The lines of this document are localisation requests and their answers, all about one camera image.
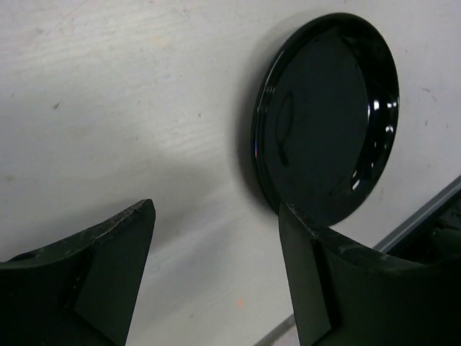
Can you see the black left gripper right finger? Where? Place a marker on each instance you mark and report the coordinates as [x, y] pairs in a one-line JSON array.
[[344, 293]]

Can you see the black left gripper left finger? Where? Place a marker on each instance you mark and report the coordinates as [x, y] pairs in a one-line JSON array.
[[81, 290]]

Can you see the black round plate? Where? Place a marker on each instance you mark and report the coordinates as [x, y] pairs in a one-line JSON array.
[[325, 118]]

